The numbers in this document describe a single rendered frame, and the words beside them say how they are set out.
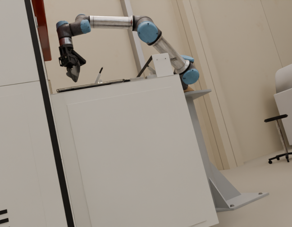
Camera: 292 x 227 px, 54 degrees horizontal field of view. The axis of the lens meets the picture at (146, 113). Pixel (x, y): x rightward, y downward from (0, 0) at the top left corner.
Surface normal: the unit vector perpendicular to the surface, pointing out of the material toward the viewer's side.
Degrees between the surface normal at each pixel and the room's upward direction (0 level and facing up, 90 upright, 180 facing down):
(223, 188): 90
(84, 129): 90
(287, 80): 79
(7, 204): 90
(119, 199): 90
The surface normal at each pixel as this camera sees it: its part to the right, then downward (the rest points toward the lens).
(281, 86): -0.90, -0.04
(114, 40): 0.48, -0.25
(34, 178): 0.25, -0.21
